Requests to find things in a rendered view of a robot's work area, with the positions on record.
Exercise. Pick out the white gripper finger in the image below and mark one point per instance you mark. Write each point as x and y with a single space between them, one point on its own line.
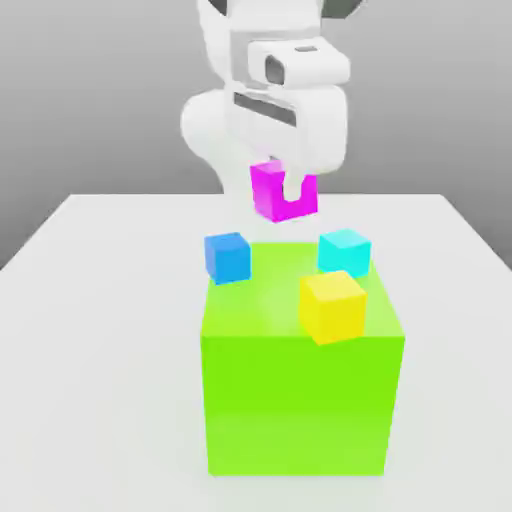
292 188

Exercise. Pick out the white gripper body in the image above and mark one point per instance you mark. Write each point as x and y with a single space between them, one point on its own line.
320 132

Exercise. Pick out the small magenta cube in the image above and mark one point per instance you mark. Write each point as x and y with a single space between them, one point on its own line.
267 196

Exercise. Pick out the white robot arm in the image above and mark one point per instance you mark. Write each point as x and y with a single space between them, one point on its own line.
208 120

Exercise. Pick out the small cyan cube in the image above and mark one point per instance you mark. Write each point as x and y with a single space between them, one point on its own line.
344 254

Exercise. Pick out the small blue cube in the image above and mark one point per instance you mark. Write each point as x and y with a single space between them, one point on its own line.
228 260

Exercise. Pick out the small yellow cube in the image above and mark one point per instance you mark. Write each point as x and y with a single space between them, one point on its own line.
334 312

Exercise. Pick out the large green box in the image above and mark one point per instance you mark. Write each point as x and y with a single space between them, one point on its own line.
296 400

